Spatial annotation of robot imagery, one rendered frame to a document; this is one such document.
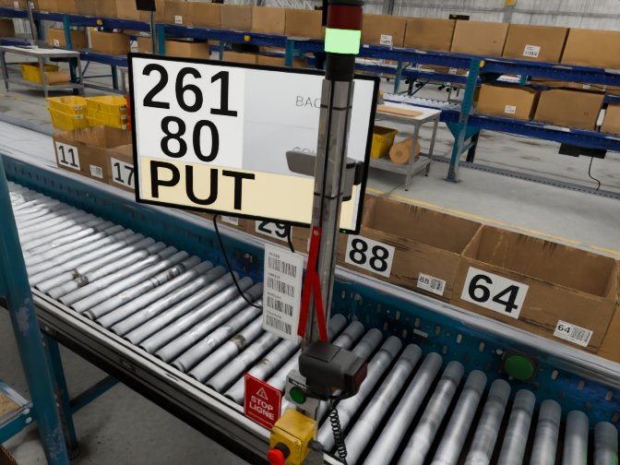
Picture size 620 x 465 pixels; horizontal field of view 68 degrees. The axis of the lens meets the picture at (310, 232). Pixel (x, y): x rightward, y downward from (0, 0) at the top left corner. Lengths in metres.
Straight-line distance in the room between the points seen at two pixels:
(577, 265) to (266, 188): 1.07
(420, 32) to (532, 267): 4.70
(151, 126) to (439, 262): 0.87
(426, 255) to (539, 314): 0.34
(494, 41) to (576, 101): 1.11
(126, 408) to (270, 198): 1.60
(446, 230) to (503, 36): 4.34
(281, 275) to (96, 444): 1.51
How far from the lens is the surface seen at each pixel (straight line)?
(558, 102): 5.55
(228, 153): 0.92
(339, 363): 0.83
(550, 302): 1.38
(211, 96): 0.92
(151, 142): 0.99
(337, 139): 0.72
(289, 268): 0.85
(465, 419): 1.30
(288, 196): 0.91
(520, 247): 1.64
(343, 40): 0.71
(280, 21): 6.99
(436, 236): 1.69
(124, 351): 1.43
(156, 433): 2.21
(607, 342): 1.43
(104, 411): 2.34
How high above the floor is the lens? 1.63
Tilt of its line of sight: 25 degrees down
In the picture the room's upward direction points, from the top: 4 degrees clockwise
